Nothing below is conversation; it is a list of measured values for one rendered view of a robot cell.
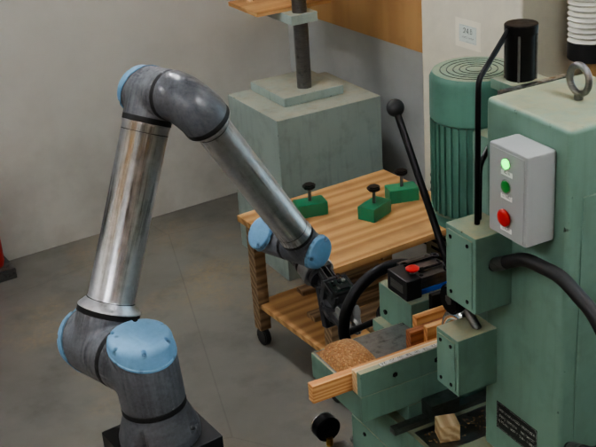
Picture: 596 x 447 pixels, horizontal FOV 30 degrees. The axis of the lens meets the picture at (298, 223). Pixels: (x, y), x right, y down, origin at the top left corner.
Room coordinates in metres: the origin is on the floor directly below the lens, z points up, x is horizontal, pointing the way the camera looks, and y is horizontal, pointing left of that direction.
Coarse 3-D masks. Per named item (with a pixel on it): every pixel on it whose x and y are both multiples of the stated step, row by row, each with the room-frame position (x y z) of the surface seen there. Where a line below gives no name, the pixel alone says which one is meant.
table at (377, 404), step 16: (384, 320) 2.21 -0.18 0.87; (368, 336) 2.09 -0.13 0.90; (384, 336) 2.08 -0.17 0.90; (400, 336) 2.08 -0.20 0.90; (384, 352) 2.02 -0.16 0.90; (320, 368) 2.01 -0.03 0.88; (400, 384) 1.90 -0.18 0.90; (416, 384) 1.91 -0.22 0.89; (432, 384) 1.93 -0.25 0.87; (352, 400) 1.89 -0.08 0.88; (368, 400) 1.86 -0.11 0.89; (384, 400) 1.88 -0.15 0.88; (400, 400) 1.89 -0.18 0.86; (416, 400) 1.91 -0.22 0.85; (368, 416) 1.86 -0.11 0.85
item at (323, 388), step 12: (408, 348) 1.97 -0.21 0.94; (372, 360) 1.93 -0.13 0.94; (336, 372) 1.89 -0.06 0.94; (348, 372) 1.89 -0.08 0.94; (312, 384) 1.86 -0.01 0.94; (324, 384) 1.86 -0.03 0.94; (336, 384) 1.87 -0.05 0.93; (348, 384) 1.88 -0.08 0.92; (312, 396) 1.85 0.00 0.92; (324, 396) 1.86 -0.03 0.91
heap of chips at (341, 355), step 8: (328, 344) 2.03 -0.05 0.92; (336, 344) 2.01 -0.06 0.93; (344, 344) 2.00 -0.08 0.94; (352, 344) 2.00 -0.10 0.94; (360, 344) 2.02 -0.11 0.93; (320, 352) 2.04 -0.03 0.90; (328, 352) 2.00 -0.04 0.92; (336, 352) 1.99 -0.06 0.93; (344, 352) 1.98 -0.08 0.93; (352, 352) 1.97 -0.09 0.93; (360, 352) 1.97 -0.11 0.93; (368, 352) 1.98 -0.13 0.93; (328, 360) 1.99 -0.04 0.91; (336, 360) 1.97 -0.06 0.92; (344, 360) 1.96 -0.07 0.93; (352, 360) 1.95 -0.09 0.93; (360, 360) 1.95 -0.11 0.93; (368, 360) 1.96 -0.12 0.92; (336, 368) 1.96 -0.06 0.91; (344, 368) 1.94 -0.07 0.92
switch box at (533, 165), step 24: (504, 144) 1.69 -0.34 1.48; (528, 144) 1.68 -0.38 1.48; (528, 168) 1.63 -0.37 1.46; (552, 168) 1.65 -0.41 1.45; (504, 192) 1.67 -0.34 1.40; (528, 192) 1.63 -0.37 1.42; (552, 192) 1.65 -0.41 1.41; (528, 216) 1.63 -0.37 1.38; (552, 216) 1.65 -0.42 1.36; (528, 240) 1.63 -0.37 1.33
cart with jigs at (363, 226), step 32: (320, 192) 3.77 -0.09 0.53; (352, 192) 3.75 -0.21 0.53; (384, 192) 3.73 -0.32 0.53; (416, 192) 3.63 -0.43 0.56; (320, 224) 3.49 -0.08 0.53; (352, 224) 3.47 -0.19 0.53; (384, 224) 3.45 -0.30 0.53; (416, 224) 3.43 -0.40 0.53; (256, 256) 3.58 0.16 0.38; (352, 256) 3.23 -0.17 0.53; (384, 256) 3.25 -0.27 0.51; (256, 288) 3.58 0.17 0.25; (256, 320) 3.60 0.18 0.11; (288, 320) 3.45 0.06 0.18; (320, 320) 3.44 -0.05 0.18
